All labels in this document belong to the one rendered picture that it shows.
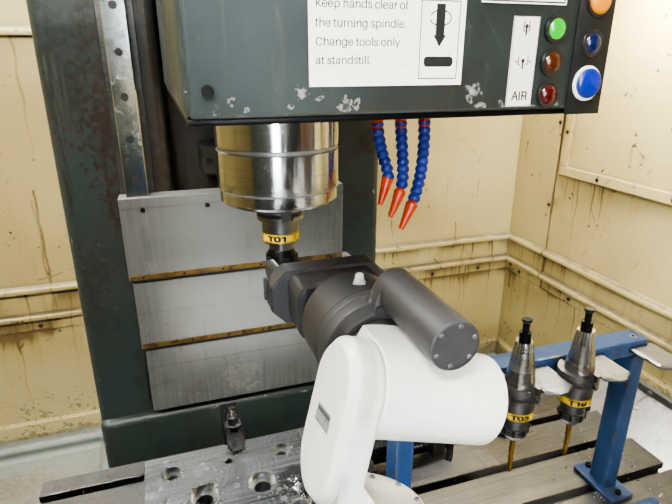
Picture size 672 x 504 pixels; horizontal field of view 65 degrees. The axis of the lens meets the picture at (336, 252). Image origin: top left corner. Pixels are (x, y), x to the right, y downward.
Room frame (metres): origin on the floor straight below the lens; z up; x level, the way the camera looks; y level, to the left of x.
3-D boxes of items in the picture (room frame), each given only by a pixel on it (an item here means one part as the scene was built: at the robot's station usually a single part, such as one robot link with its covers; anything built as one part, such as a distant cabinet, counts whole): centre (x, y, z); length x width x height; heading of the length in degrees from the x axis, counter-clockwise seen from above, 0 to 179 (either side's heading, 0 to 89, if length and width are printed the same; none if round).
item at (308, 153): (0.70, 0.08, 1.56); 0.16 x 0.16 x 0.12
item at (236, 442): (0.86, 0.20, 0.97); 0.13 x 0.03 x 0.15; 18
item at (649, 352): (0.77, -0.54, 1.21); 0.07 x 0.05 x 0.01; 18
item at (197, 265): (1.12, 0.22, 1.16); 0.48 x 0.05 x 0.51; 108
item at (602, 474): (0.82, -0.52, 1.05); 0.10 x 0.05 x 0.30; 18
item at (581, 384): (0.71, -0.38, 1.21); 0.06 x 0.06 x 0.03
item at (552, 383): (0.70, -0.33, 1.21); 0.07 x 0.05 x 0.01; 18
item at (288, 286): (0.44, -0.01, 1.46); 0.13 x 0.12 x 0.10; 108
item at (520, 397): (0.68, -0.28, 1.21); 0.06 x 0.06 x 0.03
